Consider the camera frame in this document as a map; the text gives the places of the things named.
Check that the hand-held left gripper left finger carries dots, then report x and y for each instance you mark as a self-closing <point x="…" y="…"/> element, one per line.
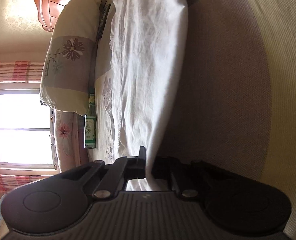
<point x="140" y="165"/>

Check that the pink patterned curtain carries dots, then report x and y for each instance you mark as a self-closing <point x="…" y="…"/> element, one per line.
<point x="13" y="182"/>
<point x="13" y="71"/>

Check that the floral patchwork pillow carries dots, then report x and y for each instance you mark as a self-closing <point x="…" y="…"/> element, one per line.
<point x="70" y="62"/>

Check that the green glass bottle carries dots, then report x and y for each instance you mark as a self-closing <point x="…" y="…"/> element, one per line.
<point x="90" y="127"/>

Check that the plain white t-shirt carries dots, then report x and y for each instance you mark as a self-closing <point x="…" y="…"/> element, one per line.
<point x="148" y="67"/>

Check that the window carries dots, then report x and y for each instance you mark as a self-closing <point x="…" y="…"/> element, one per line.
<point x="20" y="130"/>

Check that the folded pink floral quilt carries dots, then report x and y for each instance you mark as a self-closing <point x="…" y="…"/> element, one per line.
<point x="65" y="140"/>

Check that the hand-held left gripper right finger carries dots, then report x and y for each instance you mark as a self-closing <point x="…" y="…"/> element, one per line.
<point x="162" y="170"/>

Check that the wooden headboard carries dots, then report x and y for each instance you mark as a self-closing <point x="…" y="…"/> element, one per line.
<point x="58" y="0"/>

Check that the dark phone with cartoon case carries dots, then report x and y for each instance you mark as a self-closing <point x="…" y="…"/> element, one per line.
<point x="103" y="22"/>

